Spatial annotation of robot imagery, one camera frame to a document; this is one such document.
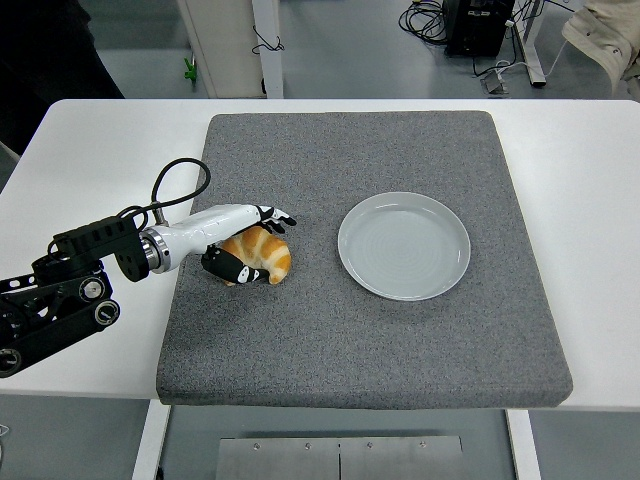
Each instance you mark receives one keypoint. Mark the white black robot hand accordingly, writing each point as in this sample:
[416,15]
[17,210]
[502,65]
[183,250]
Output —
[210,225]

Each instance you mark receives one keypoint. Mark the golden croissant bread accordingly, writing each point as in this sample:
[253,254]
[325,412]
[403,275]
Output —
[270,252]

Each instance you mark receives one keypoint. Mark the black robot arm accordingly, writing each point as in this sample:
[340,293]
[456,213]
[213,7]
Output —
[100,240]

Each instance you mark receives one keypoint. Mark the grey round plate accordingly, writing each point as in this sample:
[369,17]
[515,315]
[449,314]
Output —
[405,250]

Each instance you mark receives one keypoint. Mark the grey metal plate with screws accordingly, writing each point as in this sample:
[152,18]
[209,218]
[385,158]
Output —
[280,460]

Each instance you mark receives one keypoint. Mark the small green object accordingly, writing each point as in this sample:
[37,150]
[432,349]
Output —
[190,75]

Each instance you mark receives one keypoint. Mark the white metal desk leg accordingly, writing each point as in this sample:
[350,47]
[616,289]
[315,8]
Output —
[272,70]

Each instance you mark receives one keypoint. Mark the white panel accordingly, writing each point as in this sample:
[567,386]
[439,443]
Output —
[225,45]

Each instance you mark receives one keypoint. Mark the grey fabric mat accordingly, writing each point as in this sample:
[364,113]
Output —
[350,340]

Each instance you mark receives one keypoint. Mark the white table leg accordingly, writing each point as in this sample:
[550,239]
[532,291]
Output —
[522,445]
[150,440]

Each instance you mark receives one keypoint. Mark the person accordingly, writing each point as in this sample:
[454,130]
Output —
[40,50]

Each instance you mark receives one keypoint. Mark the black computer box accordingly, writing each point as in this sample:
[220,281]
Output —
[475,30]

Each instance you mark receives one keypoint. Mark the white desk leg with foot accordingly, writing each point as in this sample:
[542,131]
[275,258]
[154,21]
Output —
[534,60]

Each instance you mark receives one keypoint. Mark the beige cloth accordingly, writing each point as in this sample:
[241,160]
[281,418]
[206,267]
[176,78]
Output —
[600,30]

